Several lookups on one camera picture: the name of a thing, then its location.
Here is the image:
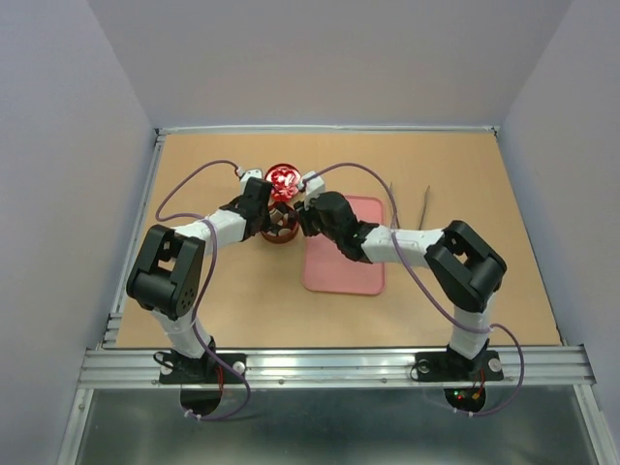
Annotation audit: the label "red round tin box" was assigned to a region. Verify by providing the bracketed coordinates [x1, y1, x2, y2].
[261, 201, 299, 244]

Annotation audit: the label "red embossed tin lid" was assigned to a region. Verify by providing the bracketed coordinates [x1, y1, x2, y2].
[264, 163, 301, 202]

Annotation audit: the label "metal serving tongs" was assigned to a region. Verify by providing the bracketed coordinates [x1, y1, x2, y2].
[388, 182, 431, 230]

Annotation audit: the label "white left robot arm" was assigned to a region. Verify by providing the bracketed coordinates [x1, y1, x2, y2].
[126, 175, 272, 385]

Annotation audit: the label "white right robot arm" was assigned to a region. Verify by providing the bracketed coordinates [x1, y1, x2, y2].
[294, 192, 507, 381]

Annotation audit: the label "pink plastic tray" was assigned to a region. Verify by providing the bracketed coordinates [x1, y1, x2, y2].
[301, 195, 386, 295]

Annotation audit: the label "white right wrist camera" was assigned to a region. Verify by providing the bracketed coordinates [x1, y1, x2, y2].
[298, 170, 326, 198]

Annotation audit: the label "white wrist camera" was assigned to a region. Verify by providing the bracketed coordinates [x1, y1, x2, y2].
[235, 168, 264, 191]
[298, 170, 326, 198]

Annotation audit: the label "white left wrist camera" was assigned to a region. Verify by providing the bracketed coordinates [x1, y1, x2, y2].
[235, 168, 264, 191]

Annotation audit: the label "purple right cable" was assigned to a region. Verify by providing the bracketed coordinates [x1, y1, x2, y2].
[302, 162, 525, 419]

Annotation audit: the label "aluminium mounting rail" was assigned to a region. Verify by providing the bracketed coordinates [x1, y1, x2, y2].
[77, 346, 596, 390]

